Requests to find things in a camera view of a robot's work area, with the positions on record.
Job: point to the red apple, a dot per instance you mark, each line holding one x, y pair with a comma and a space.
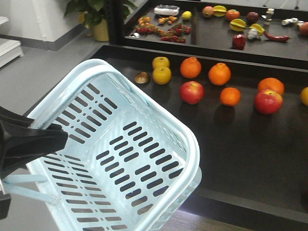
192, 92
268, 102

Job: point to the light blue plastic basket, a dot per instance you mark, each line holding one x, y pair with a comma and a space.
128, 163

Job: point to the large orange behind apple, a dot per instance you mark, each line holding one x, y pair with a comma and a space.
271, 84

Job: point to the red apple back centre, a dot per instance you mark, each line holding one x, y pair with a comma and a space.
268, 102

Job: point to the white store shelving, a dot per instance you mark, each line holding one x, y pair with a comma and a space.
10, 49

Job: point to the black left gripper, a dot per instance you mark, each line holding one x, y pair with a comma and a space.
19, 146

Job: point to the starfruit rear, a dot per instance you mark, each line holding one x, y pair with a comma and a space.
219, 11

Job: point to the garlic bulb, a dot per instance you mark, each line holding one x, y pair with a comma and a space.
253, 34

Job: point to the black wooden fruit display table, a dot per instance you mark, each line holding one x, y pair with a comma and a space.
254, 166

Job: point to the red chili pepper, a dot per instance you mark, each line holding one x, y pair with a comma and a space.
276, 38

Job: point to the dark purple plum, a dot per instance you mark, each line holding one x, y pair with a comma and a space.
252, 17

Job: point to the yellow pear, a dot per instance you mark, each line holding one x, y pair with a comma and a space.
160, 61
162, 75

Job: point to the red apple back left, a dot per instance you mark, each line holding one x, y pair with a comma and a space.
192, 92

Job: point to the knobbed orange left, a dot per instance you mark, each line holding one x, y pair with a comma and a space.
190, 68

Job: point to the yellow pear rear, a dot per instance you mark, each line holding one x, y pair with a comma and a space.
160, 61

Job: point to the black rear display tray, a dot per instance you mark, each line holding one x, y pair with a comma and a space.
213, 37

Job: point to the potted green plant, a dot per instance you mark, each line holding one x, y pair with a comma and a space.
92, 16

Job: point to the small yellow lemon rear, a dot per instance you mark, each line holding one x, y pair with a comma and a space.
186, 15

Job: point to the yellow starfruit small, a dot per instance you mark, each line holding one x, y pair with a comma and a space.
260, 30

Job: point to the small orange centre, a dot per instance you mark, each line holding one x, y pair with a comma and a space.
230, 96

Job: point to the knobbed orange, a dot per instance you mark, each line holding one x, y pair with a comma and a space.
219, 74
190, 68

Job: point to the white plastic box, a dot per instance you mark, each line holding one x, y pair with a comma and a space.
170, 10

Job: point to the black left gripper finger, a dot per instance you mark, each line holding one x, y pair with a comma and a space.
14, 119

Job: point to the red bell pepper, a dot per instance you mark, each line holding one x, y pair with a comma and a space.
239, 42

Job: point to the yellow round citrus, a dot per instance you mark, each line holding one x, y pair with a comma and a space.
304, 96

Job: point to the persimmon orange rear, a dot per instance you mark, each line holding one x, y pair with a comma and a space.
232, 14

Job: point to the yellow pear front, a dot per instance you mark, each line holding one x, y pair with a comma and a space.
162, 75

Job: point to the cherry tomato vines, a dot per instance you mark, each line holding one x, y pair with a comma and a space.
167, 29

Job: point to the knobbed orange right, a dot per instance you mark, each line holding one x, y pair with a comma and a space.
219, 74

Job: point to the yellow starfruit large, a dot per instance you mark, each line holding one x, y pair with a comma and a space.
238, 25

